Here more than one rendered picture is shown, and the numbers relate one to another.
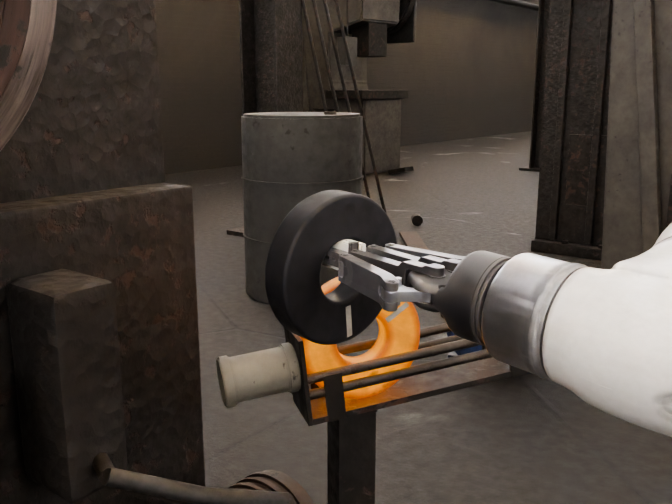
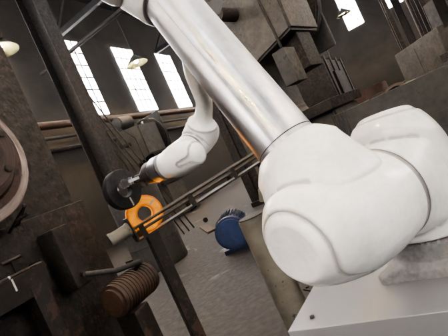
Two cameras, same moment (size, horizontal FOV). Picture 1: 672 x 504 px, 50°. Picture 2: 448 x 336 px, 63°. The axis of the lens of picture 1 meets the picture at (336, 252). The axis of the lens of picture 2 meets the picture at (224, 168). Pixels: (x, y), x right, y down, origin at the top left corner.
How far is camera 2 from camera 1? 0.77 m
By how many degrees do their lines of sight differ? 16
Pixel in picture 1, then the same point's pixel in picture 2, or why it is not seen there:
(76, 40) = (33, 171)
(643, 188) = not seen: hidden behind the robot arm
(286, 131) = not seen: hidden behind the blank
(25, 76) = (24, 176)
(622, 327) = (165, 156)
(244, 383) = (115, 237)
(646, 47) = not seen: hidden behind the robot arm
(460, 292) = (143, 171)
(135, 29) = (49, 163)
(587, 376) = (165, 169)
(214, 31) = (87, 187)
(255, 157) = (120, 217)
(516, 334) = (153, 171)
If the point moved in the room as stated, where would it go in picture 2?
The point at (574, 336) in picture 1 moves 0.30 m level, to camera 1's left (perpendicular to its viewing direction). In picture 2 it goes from (160, 163) to (69, 204)
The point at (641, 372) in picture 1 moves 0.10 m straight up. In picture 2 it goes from (171, 161) to (157, 132)
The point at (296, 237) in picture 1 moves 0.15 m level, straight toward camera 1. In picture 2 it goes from (107, 183) to (102, 181)
